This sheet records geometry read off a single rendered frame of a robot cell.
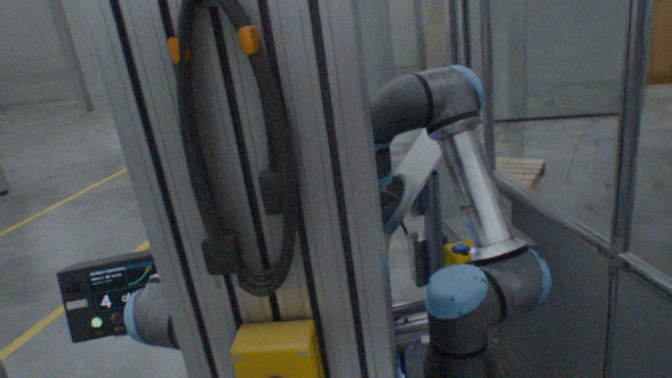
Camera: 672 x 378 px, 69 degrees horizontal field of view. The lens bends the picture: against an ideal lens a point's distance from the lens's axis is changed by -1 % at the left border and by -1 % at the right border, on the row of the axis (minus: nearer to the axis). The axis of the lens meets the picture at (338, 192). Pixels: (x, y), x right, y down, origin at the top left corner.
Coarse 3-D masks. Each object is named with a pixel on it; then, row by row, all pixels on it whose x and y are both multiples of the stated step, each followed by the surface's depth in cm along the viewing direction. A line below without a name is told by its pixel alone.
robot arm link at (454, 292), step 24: (432, 288) 95; (456, 288) 93; (480, 288) 92; (432, 312) 95; (456, 312) 92; (480, 312) 93; (504, 312) 96; (432, 336) 98; (456, 336) 93; (480, 336) 95
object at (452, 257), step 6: (468, 240) 151; (444, 246) 150; (450, 246) 149; (468, 246) 147; (474, 246) 147; (444, 252) 151; (450, 252) 146; (456, 252) 144; (468, 252) 144; (450, 258) 146; (456, 258) 142; (462, 258) 142; (468, 258) 142; (450, 264) 147; (456, 264) 142
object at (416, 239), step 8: (416, 232) 213; (424, 232) 212; (408, 240) 212; (416, 240) 206; (424, 240) 205; (408, 248) 214; (416, 248) 206; (424, 248) 207; (416, 256) 207; (424, 256) 208; (416, 264) 208; (424, 264) 209; (416, 272) 210; (424, 272) 210; (416, 280) 211; (424, 280) 212
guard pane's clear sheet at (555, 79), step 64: (512, 0) 181; (576, 0) 146; (512, 64) 190; (576, 64) 152; (640, 64) 126; (512, 128) 199; (576, 128) 157; (640, 128) 130; (576, 192) 164; (640, 192) 134; (640, 256) 139
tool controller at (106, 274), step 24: (72, 264) 133; (96, 264) 126; (120, 264) 126; (144, 264) 127; (72, 288) 124; (96, 288) 126; (120, 288) 126; (72, 312) 125; (96, 312) 126; (120, 312) 127; (72, 336) 126; (96, 336) 127
